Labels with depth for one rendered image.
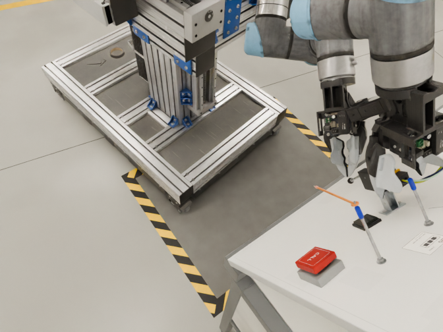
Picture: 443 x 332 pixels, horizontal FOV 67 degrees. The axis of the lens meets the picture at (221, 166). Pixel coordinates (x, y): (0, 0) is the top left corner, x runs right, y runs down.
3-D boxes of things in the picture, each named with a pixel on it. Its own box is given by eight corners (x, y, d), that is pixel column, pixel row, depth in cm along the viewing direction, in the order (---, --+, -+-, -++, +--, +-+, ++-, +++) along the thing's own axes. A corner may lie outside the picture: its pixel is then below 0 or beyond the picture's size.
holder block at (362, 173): (382, 179, 68) (374, 161, 67) (401, 182, 62) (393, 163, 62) (364, 189, 67) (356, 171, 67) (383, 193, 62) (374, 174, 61)
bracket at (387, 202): (397, 201, 67) (387, 180, 66) (406, 203, 65) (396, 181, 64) (378, 213, 66) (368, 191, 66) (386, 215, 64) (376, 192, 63)
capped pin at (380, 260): (379, 258, 53) (352, 198, 51) (388, 259, 52) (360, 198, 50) (374, 263, 52) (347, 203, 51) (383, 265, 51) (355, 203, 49)
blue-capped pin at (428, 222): (428, 221, 56) (409, 175, 55) (436, 222, 55) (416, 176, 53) (421, 224, 56) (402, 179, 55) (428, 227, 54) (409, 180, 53)
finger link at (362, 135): (344, 155, 74) (341, 116, 74) (346, 155, 76) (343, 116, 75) (366, 154, 72) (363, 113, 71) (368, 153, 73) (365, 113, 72)
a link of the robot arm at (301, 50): (287, 33, 87) (296, 18, 76) (331, 37, 86) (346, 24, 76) (284, 64, 87) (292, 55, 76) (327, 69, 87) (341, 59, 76)
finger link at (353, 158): (341, 180, 71) (337, 137, 71) (349, 176, 76) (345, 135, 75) (357, 180, 70) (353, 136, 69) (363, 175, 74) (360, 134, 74)
